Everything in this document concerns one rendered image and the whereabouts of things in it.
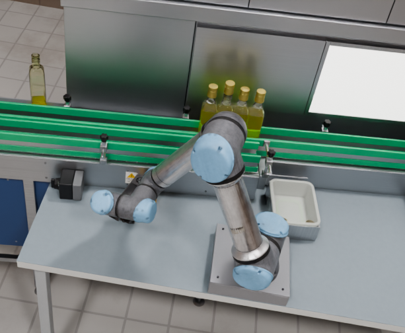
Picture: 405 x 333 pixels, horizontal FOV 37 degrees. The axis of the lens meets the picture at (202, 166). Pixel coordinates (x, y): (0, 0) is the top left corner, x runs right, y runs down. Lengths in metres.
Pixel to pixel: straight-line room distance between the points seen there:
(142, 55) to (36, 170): 0.58
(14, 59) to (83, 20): 2.12
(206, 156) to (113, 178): 0.77
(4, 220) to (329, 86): 1.40
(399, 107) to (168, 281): 1.14
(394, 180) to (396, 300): 0.53
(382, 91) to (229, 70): 0.60
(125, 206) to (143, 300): 1.11
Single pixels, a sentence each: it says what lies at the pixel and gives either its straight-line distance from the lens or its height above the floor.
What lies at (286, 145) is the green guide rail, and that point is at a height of 0.95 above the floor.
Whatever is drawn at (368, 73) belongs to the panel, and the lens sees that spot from 2.36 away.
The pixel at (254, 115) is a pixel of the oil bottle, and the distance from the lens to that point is 2.21.
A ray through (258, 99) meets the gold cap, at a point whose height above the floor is 1.14.
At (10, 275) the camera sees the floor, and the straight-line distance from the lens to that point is 3.00.
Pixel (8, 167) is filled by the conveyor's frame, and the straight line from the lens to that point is 2.30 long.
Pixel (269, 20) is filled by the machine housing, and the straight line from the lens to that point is 2.17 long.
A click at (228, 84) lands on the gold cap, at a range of 2.13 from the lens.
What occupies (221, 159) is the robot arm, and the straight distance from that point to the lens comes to 1.53.
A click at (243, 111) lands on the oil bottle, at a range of 2.20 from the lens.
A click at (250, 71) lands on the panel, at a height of 1.16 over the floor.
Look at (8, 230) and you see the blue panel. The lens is 2.61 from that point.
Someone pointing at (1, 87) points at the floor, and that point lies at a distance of 4.05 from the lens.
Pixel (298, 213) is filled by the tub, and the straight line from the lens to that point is 2.31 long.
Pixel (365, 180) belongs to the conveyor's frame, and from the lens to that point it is 2.47.
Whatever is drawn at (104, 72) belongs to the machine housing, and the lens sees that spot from 2.33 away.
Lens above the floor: 2.41
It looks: 43 degrees down
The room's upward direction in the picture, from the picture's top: 10 degrees clockwise
